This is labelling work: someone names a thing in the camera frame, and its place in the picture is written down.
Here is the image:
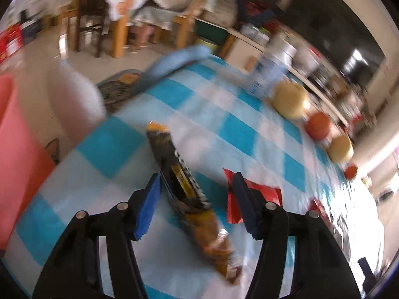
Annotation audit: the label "red snack wrapper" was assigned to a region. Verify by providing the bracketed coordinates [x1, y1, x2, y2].
[223, 169, 283, 224]

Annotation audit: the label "black orange snack wrapper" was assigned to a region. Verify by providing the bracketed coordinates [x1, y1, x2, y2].
[146, 121, 242, 284]

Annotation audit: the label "small orange tangerine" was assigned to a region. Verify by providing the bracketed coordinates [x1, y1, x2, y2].
[344, 164, 358, 180]

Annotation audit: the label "pink plastic bucket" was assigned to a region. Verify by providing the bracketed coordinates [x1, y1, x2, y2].
[0, 74, 55, 255]

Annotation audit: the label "yellow pear right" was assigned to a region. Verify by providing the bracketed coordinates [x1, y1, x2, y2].
[327, 135, 354, 164]

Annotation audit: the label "yellow pear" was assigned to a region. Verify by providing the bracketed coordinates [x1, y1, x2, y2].
[271, 80, 310, 120]
[327, 135, 354, 164]

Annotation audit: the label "red apple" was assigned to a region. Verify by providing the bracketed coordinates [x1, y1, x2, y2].
[305, 112, 331, 141]

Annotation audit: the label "yellow pear left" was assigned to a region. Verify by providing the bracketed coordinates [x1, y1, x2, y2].
[271, 80, 310, 120]

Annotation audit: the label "blue white checkered tablecloth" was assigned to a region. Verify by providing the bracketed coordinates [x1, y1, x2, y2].
[3, 57, 384, 295]

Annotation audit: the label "owl pattern pillow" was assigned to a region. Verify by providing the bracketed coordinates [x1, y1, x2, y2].
[97, 69, 143, 115]

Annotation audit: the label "white blue drink bottle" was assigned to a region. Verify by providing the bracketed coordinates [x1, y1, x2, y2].
[247, 37, 297, 99]

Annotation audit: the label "blue cushion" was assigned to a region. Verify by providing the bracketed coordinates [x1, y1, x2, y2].
[130, 45, 212, 97]

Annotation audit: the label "white tv cabinet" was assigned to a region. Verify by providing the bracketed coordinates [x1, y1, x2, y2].
[219, 28, 349, 127]

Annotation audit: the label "red gift boxes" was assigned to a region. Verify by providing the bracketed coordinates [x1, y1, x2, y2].
[0, 23, 23, 64]

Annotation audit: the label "green waste bin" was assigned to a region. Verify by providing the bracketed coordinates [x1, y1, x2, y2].
[196, 37, 218, 53]

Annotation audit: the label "wooden dining table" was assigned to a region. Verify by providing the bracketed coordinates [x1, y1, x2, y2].
[105, 0, 163, 60]

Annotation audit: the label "dark wooden chair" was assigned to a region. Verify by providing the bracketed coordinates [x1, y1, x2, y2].
[75, 0, 109, 57]

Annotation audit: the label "black flat television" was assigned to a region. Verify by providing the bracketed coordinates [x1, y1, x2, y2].
[281, 0, 385, 89]

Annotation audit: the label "dark flower bouquet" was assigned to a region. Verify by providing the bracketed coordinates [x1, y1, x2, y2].
[236, 0, 282, 28]

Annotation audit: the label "light wooden chair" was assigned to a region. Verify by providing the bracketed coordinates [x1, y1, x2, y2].
[152, 0, 237, 51]

